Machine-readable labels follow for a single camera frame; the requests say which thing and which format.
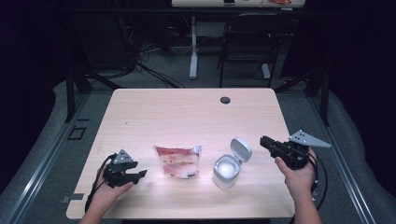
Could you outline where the white container with hinged lid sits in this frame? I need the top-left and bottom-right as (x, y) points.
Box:
(212, 137), (253, 190)

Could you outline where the person's left hand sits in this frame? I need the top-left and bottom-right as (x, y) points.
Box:
(88, 164), (135, 214)

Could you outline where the white standing desk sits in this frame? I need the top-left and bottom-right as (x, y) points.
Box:
(171, 0), (307, 80)

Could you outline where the red and white spout pouch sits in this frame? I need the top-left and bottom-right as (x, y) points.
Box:
(152, 145), (204, 180)

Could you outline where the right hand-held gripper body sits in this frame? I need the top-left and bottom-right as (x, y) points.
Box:
(271, 130), (332, 171)

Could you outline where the left hand-held gripper cable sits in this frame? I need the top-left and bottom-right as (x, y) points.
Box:
(84, 153), (118, 213)

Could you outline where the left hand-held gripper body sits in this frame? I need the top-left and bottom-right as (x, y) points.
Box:
(103, 148), (134, 189)

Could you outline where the hand-held gripper cable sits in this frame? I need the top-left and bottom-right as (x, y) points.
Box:
(290, 152), (329, 224)
(84, 153), (118, 213)

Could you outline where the person's right hand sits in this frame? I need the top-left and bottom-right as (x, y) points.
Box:
(274, 147), (318, 201)

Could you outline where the black folding chair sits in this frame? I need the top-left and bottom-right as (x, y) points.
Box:
(218, 12), (294, 89)

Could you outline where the bundle of floor cables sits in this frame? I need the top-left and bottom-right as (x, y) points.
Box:
(134, 43), (186, 89)

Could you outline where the aluminium rail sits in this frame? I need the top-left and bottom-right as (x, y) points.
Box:
(3, 92), (92, 224)
(306, 92), (378, 224)

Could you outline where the right hand-held gripper cable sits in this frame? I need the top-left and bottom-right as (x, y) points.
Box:
(290, 152), (329, 224)

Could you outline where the grey tape piece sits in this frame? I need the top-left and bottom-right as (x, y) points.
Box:
(61, 192), (85, 203)

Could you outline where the black metal stand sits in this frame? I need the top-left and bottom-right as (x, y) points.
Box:
(64, 62), (123, 124)
(274, 66), (331, 127)

